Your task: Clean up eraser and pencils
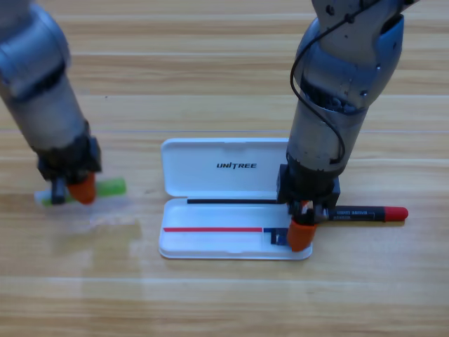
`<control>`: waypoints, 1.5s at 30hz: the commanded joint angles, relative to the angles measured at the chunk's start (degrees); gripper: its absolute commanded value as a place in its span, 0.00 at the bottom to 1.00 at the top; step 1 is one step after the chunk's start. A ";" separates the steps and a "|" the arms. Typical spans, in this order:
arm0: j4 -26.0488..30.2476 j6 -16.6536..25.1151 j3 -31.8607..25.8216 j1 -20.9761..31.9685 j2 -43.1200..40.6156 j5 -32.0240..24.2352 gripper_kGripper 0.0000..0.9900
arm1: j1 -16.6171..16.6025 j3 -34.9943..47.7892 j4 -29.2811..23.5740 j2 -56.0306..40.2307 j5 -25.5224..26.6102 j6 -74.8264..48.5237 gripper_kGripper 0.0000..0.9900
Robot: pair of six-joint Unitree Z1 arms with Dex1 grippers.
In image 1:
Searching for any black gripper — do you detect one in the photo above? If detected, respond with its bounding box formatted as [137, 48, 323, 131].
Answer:
[36, 135, 103, 206]
[276, 163, 342, 253]

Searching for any dark blue eraser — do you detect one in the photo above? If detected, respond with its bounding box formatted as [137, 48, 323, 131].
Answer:
[269, 227, 292, 247]

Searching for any green highlighter pen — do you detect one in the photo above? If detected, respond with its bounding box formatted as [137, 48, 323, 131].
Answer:
[34, 177, 128, 208]

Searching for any black marker with red cap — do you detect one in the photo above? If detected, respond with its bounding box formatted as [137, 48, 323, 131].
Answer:
[324, 205, 410, 223]

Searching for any white Unitree pencil case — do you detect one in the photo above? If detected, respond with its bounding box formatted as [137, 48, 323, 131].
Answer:
[159, 138, 313, 260]

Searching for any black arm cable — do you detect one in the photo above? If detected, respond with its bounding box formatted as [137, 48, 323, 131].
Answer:
[288, 0, 383, 166]

